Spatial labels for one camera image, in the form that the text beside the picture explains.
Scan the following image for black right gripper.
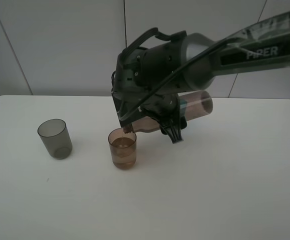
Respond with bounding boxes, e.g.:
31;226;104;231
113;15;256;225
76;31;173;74
114;44;188;144

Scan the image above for brown translucent water bottle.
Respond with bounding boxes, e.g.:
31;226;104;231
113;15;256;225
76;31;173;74
122;90;213;133

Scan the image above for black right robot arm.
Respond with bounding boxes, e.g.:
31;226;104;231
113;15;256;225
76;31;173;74
111;11;290;143

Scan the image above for teal plastic cup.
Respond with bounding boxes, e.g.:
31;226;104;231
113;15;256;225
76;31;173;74
179;98;187;116

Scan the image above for brown translucent cup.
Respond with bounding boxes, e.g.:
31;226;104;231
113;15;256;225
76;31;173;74
107;128;137;170

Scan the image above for grey translucent cup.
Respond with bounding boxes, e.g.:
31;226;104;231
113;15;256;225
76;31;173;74
37;118;73;160

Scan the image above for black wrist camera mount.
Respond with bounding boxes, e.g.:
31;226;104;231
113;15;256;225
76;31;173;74
111;27;187;127

